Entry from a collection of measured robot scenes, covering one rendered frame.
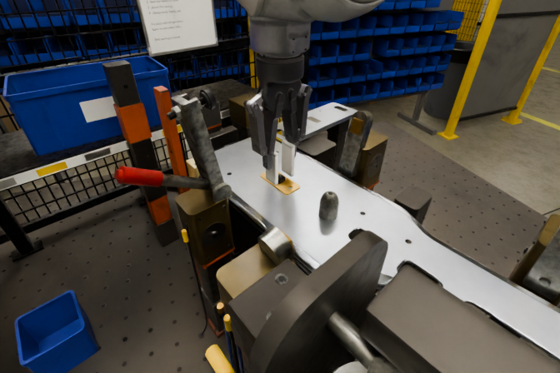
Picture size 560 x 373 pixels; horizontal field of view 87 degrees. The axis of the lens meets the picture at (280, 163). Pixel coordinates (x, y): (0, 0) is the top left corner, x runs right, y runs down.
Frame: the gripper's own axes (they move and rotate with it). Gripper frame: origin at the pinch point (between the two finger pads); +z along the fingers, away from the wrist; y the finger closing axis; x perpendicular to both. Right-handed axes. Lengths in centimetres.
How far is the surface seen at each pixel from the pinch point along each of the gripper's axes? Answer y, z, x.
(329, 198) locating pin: -0.8, 0.1, -13.0
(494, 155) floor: 254, 104, 5
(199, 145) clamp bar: -16.1, -10.7, -1.7
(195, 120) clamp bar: -16.1, -14.5, -1.7
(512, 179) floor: 225, 104, -17
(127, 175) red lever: -25.6, -9.8, -1.0
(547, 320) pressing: 5.9, 4.5, -41.9
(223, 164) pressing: -5.0, 4.5, 12.8
